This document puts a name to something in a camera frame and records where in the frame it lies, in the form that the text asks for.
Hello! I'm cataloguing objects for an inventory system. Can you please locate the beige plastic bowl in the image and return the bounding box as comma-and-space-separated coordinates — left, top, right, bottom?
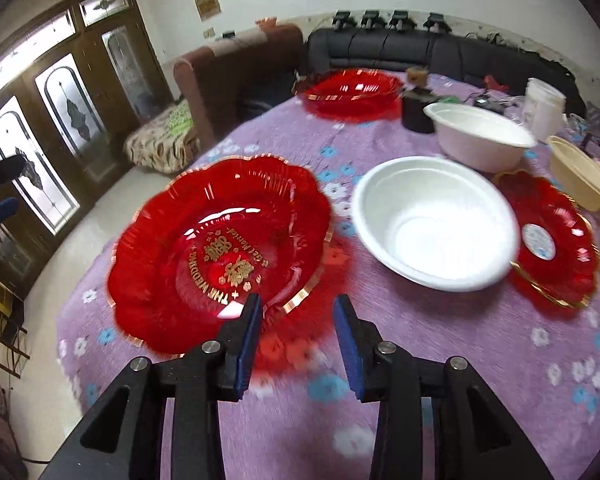
547, 136, 600, 212

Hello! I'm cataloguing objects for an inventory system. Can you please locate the red object on table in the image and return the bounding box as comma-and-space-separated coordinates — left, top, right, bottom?
483, 75, 509, 93

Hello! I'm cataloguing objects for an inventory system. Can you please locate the large white foam bowl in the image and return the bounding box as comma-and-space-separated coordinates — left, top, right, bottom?
351, 156, 520, 292

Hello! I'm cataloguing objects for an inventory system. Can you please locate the large red wedding plate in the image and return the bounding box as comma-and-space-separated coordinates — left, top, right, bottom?
107, 155, 332, 354

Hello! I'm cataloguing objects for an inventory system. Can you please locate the wooden glass-panel door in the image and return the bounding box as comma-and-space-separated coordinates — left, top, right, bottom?
0, 0, 172, 297

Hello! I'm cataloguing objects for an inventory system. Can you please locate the small gold wall plaque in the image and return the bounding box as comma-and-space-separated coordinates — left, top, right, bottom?
195, 0, 222, 21

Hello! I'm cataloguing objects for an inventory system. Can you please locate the small red gold-rimmed plate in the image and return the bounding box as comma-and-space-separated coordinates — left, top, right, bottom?
493, 170, 600, 318

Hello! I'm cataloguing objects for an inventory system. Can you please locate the brown armchair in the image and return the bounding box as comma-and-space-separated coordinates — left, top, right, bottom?
173, 24, 304, 153

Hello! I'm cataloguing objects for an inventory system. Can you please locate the black leather sofa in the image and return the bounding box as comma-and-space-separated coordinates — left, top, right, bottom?
306, 28, 586, 117

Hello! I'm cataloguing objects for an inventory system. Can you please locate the white plastic jar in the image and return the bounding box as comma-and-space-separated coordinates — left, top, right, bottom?
521, 78, 566, 143

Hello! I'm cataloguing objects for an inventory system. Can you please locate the small black device box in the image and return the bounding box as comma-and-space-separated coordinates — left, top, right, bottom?
472, 94, 507, 115

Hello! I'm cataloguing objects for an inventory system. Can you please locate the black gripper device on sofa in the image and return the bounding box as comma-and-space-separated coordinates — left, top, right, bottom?
332, 11, 356, 32

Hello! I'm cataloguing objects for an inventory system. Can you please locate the black cylinder with brown cap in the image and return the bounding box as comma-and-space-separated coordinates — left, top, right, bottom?
401, 66, 437, 134

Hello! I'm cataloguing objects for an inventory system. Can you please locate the patterned cushioned bench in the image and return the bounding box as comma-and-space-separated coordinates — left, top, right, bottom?
123, 100, 200, 174

